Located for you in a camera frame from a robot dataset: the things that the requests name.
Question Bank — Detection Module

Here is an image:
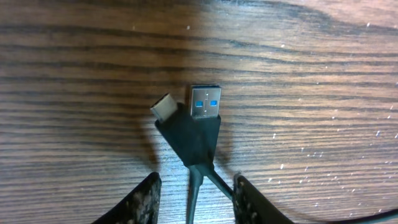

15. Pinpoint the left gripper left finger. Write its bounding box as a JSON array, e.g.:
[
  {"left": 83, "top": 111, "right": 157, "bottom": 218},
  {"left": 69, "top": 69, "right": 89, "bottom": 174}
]
[{"left": 93, "top": 172, "right": 162, "bottom": 224}]

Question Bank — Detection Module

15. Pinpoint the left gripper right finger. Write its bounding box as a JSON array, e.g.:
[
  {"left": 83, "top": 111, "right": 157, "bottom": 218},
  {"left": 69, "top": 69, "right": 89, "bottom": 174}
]
[{"left": 233, "top": 174, "right": 294, "bottom": 224}]

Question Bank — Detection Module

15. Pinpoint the black usb cable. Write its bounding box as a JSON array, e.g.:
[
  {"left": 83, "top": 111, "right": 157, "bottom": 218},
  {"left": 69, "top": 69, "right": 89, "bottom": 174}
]
[{"left": 150, "top": 83, "right": 398, "bottom": 224}]

